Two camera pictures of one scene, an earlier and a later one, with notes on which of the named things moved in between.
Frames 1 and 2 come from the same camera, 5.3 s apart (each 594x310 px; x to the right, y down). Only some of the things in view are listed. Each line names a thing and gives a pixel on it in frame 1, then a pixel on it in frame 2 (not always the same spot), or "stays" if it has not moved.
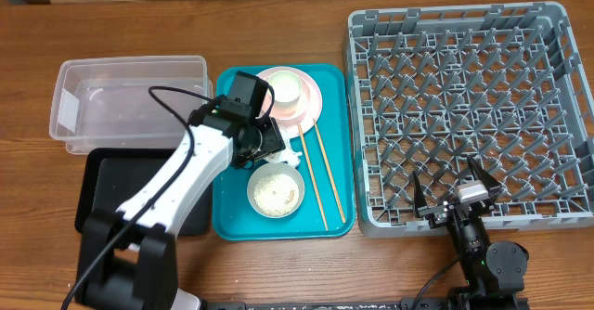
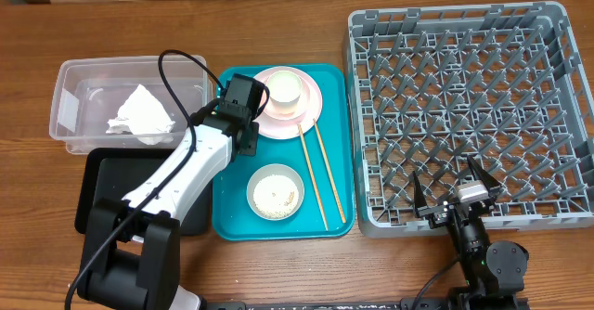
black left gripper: (273, 140) to (254, 140)
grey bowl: (275, 189) stays
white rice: (276, 195) stays
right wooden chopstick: (328, 168) stays
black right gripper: (436, 212) stays
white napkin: (288, 155) to (141, 115)
